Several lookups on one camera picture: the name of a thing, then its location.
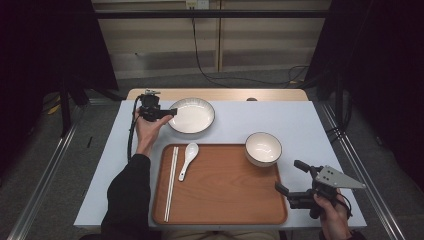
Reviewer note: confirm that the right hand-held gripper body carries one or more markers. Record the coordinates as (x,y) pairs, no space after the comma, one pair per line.
(326,178)

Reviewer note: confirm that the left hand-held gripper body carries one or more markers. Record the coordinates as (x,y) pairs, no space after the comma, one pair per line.
(150,106)

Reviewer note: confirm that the white dark-rimmed plate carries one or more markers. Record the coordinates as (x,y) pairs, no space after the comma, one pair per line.
(193,116)

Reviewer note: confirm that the white ribbed bowl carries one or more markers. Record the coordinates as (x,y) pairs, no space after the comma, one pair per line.
(263,148)

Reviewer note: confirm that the white ceramic spoon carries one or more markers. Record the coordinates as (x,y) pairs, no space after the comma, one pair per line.
(190,153)

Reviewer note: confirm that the brown wooden tray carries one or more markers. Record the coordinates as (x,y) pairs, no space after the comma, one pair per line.
(226,190)

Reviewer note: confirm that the white chopstick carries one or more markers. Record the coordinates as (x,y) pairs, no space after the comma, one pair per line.
(169,183)
(172,180)

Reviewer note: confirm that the person's left hand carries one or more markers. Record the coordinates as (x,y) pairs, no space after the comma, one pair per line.
(146,133)

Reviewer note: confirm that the person's right hand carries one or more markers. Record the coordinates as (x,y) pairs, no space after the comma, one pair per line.
(333,216)

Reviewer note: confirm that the light wooden table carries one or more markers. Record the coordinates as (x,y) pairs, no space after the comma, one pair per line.
(226,94)

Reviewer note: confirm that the black metal stand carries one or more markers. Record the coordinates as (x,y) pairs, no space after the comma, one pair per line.
(65,106)

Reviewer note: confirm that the black metal crossbar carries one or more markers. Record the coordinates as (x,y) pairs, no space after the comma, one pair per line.
(233,13)

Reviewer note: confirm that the dark curtain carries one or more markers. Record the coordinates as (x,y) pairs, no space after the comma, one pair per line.
(40,50)
(383,66)

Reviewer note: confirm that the aluminium floor rail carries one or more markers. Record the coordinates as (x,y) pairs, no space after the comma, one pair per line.
(363,166)
(46,173)

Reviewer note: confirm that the wooden wall strip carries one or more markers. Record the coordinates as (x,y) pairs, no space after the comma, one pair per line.
(219,36)

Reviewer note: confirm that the white wall socket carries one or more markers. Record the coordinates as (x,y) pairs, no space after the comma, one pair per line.
(197,3)

